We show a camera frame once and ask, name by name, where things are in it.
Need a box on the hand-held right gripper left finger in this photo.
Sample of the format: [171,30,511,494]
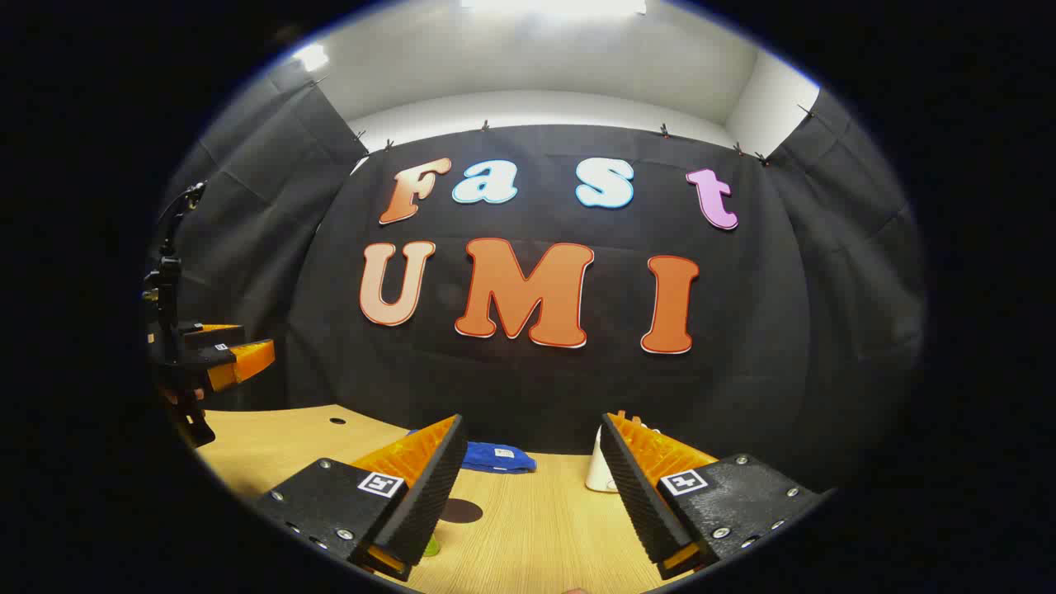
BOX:
[254,414,469,582]

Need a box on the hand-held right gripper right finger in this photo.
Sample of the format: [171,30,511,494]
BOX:
[600,410,826,581]

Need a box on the blue folded towel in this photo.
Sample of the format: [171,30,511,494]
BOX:
[406,427,538,475]

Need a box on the black backdrop cloth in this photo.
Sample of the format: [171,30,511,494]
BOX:
[153,62,929,496]

